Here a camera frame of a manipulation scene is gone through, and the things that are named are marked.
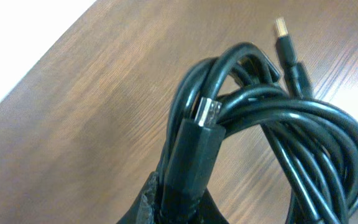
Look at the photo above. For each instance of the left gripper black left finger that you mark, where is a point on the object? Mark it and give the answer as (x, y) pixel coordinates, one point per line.
(142, 211)

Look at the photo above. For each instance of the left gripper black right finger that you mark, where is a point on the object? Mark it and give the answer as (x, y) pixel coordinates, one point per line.
(208, 210)

